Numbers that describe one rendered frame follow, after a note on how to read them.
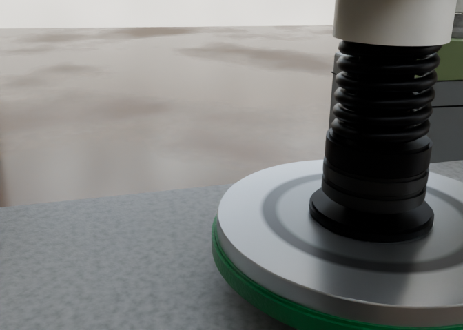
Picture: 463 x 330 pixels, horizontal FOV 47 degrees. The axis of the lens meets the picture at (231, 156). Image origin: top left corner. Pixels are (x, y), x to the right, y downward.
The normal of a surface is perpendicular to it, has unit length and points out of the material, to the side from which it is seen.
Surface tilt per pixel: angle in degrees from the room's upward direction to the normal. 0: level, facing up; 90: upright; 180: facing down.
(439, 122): 90
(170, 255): 0
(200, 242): 0
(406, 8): 90
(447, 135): 90
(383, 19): 90
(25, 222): 0
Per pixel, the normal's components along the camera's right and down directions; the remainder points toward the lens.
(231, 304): 0.01, -0.94
